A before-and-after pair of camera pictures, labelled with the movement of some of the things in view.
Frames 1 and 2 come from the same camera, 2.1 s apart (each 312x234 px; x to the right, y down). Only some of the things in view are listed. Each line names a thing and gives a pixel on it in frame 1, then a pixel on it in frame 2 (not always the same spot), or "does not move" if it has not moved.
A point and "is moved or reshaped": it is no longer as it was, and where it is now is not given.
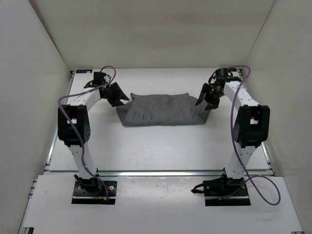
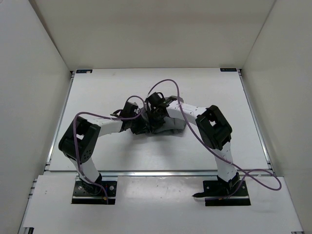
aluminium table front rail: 160,173 does not move
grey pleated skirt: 156,109 is moved or reshaped
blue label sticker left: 83,70 does not move
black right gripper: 211,104 to 154,126
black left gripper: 119,95 to 142,127
